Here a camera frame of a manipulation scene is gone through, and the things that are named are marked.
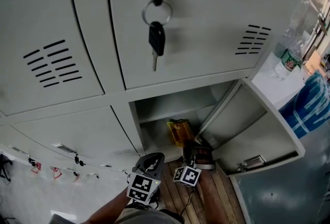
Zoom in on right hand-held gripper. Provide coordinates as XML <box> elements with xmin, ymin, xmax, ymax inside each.
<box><xmin>172</xmin><ymin>140</ymin><xmax>216</xmax><ymax>187</ymax></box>

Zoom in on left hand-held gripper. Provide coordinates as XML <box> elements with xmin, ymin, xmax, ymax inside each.
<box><xmin>126</xmin><ymin>152</ymin><xmax>166</xmax><ymax>204</ymax></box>

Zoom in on yellow snack packet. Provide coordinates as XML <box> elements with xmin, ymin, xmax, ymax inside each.
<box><xmin>167</xmin><ymin>119</ymin><xmax>195</xmax><ymax>148</ymax></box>

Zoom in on grey metal locker cabinet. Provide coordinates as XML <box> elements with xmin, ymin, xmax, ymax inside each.
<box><xmin>0</xmin><ymin>0</ymin><xmax>306</xmax><ymax>178</ymax></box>

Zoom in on person's left forearm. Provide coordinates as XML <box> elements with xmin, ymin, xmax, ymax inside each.
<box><xmin>85</xmin><ymin>188</ymin><xmax>133</xmax><ymax>224</ymax></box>

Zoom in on person's right forearm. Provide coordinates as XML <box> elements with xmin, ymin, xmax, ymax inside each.
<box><xmin>196</xmin><ymin>173</ymin><xmax>228</xmax><ymax>224</ymax></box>

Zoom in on white block cabinet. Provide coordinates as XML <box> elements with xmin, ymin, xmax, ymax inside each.
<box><xmin>251</xmin><ymin>52</ymin><xmax>307</xmax><ymax>110</ymax></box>

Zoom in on person's right hand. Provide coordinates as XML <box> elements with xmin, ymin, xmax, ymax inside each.
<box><xmin>194</xmin><ymin>147</ymin><xmax>213</xmax><ymax>165</ymax></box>

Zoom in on wooden slat platform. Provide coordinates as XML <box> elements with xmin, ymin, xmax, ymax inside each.
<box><xmin>154</xmin><ymin>158</ymin><xmax>246</xmax><ymax>224</ymax></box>

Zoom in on person's grey shorts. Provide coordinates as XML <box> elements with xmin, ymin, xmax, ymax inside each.
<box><xmin>51</xmin><ymin>206</ymin><xmax>186</xmax><ymax>224</ymax></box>

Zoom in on black office chair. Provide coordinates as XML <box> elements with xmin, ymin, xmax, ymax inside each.
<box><xmin>0</xmin><ymin>154</ymin><xmax>13</xmax><ymax>184</ymax></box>

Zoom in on blue taped wrapped bundle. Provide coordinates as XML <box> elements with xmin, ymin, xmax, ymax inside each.
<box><xmin>279</xmin><ymin>70</ymin><xmax>330</xmax><ymax>140</ymax></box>

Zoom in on clear green-label water bottle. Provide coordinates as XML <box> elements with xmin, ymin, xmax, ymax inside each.
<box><xmin>272</xmin><ymin>25</ymin><xmax>308</xmax><ymax>82</ymax></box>

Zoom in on silver plastic-wrapped panel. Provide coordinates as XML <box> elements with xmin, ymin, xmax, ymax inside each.
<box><xmin>283</xmin><ymin>0</ymin><xmax>330</xmax><ymax>51</ymax></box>

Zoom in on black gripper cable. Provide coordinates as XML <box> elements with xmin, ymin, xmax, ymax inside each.
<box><xmin>179</xmin><ymin>186</ymin><xmax>197</xmax><ymax>219</ymax></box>

